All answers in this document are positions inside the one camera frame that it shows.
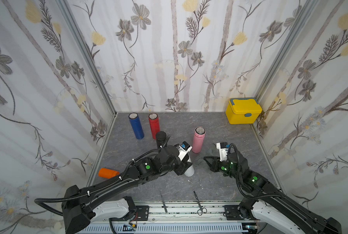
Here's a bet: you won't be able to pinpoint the black thermos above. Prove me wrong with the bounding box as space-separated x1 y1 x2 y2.
155 131 167 148

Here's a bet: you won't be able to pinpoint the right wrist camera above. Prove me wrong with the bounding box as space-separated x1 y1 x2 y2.
216 142 230 161

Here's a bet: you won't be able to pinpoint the black corrugated cable conduit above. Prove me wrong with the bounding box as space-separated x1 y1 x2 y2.
34 175 125 217

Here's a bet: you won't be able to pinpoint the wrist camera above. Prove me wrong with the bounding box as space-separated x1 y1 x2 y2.
216 142 230 161
176 141 192 161

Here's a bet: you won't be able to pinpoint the metal tweezers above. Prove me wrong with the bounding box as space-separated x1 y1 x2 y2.
160 191 168 213

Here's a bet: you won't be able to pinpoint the red thermos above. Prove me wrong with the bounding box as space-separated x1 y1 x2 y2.
149 113 160 139

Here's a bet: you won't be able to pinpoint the orange cap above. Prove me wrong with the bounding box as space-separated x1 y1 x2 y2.
98 168 120 179

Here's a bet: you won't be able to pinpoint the white thermos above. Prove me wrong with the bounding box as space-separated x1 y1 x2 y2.
184 157 194 177

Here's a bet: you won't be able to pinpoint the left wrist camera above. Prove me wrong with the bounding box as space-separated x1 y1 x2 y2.
176 141 192 161

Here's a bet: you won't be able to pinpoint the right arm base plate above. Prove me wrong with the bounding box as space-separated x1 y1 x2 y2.
223 205 244 221

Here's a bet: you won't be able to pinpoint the yellow lidded box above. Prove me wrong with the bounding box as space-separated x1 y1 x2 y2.
226 98 262 125

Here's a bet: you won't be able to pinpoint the pink thermos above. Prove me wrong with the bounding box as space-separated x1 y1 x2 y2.
192 126 206 154

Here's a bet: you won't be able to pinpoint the blue thermos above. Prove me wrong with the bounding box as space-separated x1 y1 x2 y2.
129 113 145 139

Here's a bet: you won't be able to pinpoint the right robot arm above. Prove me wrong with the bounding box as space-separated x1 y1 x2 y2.
203 142 342 234

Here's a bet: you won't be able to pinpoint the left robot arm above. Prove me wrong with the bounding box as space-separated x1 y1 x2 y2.
61 141 192 234

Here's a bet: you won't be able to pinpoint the aluminium front rail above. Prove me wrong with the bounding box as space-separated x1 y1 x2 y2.
77 201 306 234

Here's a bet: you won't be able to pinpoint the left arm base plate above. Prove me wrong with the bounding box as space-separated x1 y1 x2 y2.
133 205 150 221

